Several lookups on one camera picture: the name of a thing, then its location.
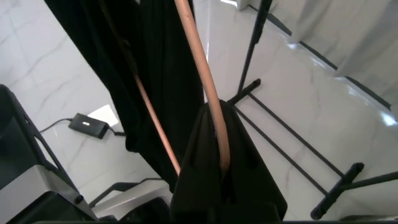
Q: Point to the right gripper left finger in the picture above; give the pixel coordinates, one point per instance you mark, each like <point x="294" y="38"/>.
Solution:
<point x="196" y="186"/>

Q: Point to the black clothes rack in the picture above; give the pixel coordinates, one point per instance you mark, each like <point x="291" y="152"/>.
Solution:
<point x="335" y="189"/>

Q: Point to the pink clothes hanger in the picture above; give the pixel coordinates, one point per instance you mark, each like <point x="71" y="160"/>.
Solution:
<point x="202" y="68"/>

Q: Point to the black power adapter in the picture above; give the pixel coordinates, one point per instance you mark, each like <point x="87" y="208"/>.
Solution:
<point x="88" y="125"/>

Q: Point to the white curtain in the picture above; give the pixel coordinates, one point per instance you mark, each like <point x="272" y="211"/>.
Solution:
<point x="342" y="31"/>

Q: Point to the black garment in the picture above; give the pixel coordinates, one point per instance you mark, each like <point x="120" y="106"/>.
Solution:
<point x="155" y="62"/>

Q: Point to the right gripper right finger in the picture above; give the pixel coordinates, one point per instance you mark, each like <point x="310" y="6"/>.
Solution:
<point x="252" y="193"/>

